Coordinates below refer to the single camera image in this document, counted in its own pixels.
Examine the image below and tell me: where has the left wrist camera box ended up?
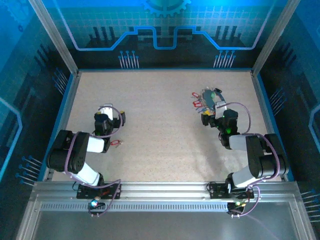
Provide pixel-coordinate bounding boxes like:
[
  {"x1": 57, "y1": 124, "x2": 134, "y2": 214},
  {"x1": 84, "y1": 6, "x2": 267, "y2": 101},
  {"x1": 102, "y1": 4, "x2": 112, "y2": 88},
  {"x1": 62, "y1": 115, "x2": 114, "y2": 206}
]
[{"x1": 99, "y1": 103, "x2": 116, "y2": 120}]

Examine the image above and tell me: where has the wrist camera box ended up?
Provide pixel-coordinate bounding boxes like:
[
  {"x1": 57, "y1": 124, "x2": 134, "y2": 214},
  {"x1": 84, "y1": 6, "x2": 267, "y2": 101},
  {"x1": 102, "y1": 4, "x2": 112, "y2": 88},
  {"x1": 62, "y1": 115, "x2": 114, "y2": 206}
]
[
  {"x1": 99, "y1": 103, "x2": 116, "y2": 120},
  {"x1": 214, "y1": 100, "x2": 229, "y2": 118}
]

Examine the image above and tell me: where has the aluminium cross rail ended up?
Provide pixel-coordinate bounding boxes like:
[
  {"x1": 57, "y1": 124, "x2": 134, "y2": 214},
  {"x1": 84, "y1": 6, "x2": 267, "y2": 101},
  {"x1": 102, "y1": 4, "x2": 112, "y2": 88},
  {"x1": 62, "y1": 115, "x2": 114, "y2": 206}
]
[{"x1": 77, "y1": 67, "x2": 254, "y2": 74}]

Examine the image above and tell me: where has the aluminium side rail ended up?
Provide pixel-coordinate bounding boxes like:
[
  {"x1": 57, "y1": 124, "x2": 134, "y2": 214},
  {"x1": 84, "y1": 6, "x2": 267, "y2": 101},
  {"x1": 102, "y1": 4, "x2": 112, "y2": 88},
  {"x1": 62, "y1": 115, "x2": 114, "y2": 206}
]
[
  {"x1": 250, "y1": 70, "x2": 291, "y2": 182},
  {"x1": 42, "y1": 71, "x2": 81, "y2": 182}
]

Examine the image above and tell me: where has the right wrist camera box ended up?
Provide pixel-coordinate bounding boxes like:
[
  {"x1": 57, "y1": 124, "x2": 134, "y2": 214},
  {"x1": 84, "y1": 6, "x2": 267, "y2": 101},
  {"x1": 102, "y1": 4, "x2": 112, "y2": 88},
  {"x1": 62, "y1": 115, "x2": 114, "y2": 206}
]
[{"x1": 214, "y1": 100, "x2": 229, "y2": 118}]

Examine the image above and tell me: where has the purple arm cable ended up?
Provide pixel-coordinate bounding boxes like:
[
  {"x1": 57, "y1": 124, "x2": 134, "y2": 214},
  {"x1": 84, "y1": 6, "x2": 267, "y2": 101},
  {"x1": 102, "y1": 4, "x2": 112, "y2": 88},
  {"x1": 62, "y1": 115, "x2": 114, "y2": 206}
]
[
  {"x1": 63, "y1": 105, "x2": 123, "y2": 218},
  {"x1": 216, "y1": 102, "x2": 281, "y2": 218}
]

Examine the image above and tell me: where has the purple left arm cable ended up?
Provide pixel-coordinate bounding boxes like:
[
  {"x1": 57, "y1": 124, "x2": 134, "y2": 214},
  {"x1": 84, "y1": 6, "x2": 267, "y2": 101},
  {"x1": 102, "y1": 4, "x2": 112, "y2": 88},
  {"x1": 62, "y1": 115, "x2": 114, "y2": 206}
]
[{"x1": 63, "y1": 105, "x2": 123, "y2": 218}]

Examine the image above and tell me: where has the aluminium frame post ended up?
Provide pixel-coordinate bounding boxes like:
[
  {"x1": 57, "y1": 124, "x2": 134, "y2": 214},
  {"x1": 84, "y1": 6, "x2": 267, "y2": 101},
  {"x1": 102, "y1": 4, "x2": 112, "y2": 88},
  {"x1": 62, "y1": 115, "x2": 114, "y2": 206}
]
[
  {"x1": 251, "y1": 0, "x2": 302, "y2": 76},
  {"x1": 27, "y1": 0, "x2": 80, "y2": 76}
]

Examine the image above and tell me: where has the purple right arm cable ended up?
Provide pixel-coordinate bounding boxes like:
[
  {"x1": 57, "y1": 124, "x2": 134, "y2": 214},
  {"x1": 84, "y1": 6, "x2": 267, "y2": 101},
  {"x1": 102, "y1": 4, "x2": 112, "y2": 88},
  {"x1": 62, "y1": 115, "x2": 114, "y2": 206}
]
[{"x1": 216, "y1": 102, "x2": 281, "y2": 218}]

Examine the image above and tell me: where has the slotted grey cable duct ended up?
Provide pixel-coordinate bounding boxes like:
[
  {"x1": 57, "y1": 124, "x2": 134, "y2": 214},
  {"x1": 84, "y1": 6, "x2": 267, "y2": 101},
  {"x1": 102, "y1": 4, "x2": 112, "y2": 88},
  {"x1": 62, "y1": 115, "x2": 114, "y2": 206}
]
[{"x1": 39, "y1": 202, "x2": 237, "y2": 213}]

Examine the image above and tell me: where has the grey metal shelf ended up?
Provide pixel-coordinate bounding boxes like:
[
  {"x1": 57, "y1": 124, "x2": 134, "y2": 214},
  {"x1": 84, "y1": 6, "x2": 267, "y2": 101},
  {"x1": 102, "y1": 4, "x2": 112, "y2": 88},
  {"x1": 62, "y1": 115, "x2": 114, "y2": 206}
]
[{"x1": 17, "y1": 199, "x2": 316, "y2": 240}]

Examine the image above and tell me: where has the small lit connector box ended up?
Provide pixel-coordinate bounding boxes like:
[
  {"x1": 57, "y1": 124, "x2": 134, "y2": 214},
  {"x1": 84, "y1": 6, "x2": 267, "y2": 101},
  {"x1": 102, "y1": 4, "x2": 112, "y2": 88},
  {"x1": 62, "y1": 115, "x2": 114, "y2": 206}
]
[
  {"x1": 87, "y1": 198, "x2": 106, "y2": 210},
  {"x1": 226, "y1": 199, "x2": 247, "y2": 213}
]

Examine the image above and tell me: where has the aluminium base beam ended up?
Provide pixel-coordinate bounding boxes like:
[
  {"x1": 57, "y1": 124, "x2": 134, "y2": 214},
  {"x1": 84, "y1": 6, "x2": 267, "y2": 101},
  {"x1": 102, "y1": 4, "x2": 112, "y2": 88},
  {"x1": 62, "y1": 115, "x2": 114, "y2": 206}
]
[{"x1": 29, "y1": 180, "x2": 302, "y2": 204}]

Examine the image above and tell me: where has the large metal keyring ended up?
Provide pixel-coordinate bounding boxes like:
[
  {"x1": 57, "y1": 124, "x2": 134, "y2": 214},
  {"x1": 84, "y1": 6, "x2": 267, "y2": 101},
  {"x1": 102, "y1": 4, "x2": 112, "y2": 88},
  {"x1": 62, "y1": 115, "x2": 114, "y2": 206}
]
[{"x1": 201, "y1": 86, "x2": 227, "y2": 114}]

